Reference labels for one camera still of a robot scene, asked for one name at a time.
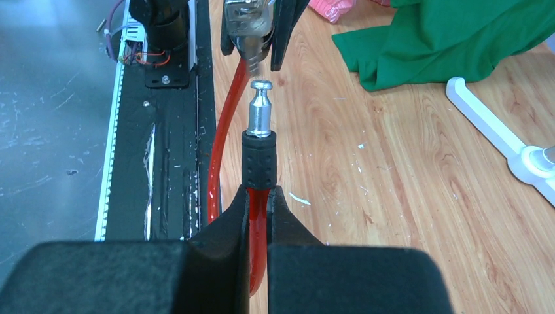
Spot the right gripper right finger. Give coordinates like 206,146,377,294
267,187,453,313

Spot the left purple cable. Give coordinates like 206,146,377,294
96,0,131,61

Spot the red cable lock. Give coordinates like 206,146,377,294
206,0,278,297

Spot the white clothes rack stand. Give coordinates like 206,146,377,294
446,77,554,205

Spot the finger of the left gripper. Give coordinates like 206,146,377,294
270,0,310,71
220,0,236,56

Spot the pink patterned garment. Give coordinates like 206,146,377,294
309,0,397,26

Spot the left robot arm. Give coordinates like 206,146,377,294
129,0,308,76

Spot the green t-shirt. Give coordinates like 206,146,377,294
332,1,554,92

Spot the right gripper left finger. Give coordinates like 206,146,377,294
1,187,249,313

